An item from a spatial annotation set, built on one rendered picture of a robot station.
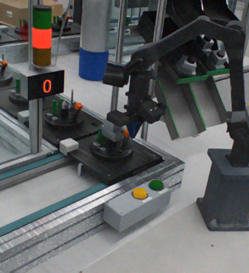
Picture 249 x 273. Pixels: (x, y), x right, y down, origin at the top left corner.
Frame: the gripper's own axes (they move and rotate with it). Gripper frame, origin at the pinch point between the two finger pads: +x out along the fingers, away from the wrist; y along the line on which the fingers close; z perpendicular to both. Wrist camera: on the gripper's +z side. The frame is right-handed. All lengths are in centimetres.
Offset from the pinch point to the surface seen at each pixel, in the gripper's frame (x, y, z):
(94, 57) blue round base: 10, 55, -83
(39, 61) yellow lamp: -18.2, -20.9, -18.7
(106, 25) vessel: -6, 61, -82
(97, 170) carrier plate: 12.3, -11.2, -2.3
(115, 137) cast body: 5.0, -2.0, -5.4
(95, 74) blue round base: 20, 56, -82
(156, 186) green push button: 12.1, -2.7, 13.9
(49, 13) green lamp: -31.1, -18.6, -17.9
